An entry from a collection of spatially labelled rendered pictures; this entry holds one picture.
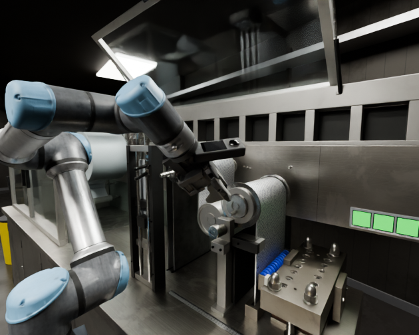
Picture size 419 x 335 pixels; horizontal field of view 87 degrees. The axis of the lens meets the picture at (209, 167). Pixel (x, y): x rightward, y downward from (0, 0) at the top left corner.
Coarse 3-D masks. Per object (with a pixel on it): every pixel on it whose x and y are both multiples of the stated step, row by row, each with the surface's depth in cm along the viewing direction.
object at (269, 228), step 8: (272, 216) 77; (280, 216) 82; (256, 224) 68; (264, 224) 72; (272, 224) 77; (280, 224) 83; (256, 232) 69; (264, 232) 72; (272, 232) 78; (280, 232) 83; (256, 240) 69; (272, 240) 78; (280, 240) 84; (272, 248) 78; (280, 248) 84; (256, 256) 69; (264, 256) 74; (272, 256) 79; (256, 264) 69; (264, 264) 74; (256, 272) 70
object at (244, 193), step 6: (234, 192) 71; (240, 192) 69; (246, 192) 68; (246, 198) 68; (252, 198) 67; (252, 204) 67; (252, 210) 67; (228, 216) 73; (246, 216) 69; (252, 216) 67; (240, 222) 70; (246, 222) 69
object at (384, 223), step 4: (376, 216) 74; (380, 216) 74; (384, 216) 73; (388, 216) 72; (376, 220) 75; (380, 220) 74; (384, 220) 73; (388, 220) 73; (392, 220) 72; (376, 224) 75; (380, 224) 74; (384, 224) 73; (388, 224) 73; (392, 224) 72; (376, 228) 75; (380, 228) 74; (384, 228) 73; (388, 228) 73; (392, 228) 72
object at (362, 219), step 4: (356, 212) 78; (360, 212) 77; (356, 216) 78; (360, 216) 77; (364, 216) 77; (368, 216) 76; (352, 220) 79; (356, 220) 78; (360, 220) 77; (364, 220) 77; (368, 220) 76; (352, 224) 79; (356, 224) 78; (360, 224) 78; (364, 224) 77; (368, 224) 76
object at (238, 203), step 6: (234, 198) 70; (240, 198) 68; (228, 204) 71; (234, 204) 70; (240, 204) 68; (246, 204) 68; (228, 210) 72; (234, 210) 71; (240, 210) 69; (246, 210) 68; (234, 216) 70; (240, 216) 69
